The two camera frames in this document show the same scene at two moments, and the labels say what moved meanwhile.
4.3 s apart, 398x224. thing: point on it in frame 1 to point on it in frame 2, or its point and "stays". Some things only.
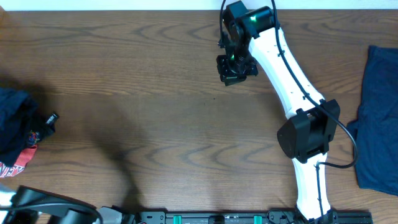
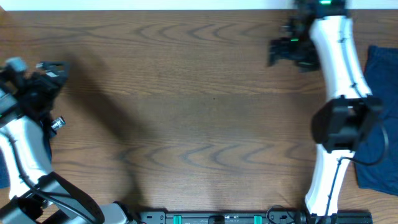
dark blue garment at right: [375, 130] stays
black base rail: [266, 217] stays
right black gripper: [230, 76] to [311, 64]
